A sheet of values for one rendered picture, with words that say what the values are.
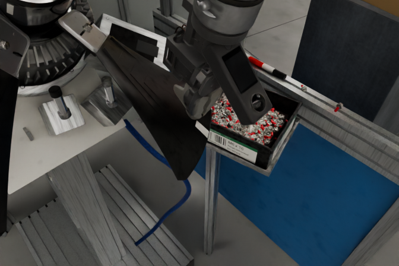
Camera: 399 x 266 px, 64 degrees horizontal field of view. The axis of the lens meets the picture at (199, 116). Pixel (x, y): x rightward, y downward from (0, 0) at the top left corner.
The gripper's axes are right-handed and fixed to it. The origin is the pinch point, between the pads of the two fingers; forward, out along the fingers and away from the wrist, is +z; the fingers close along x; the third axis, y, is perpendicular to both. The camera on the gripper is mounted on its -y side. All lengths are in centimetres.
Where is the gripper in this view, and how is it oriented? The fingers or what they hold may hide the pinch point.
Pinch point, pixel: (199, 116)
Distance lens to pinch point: 53.6
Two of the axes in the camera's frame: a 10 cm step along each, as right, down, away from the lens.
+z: -2.1, 5.2, 8.3
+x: -7.3, 4.8, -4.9
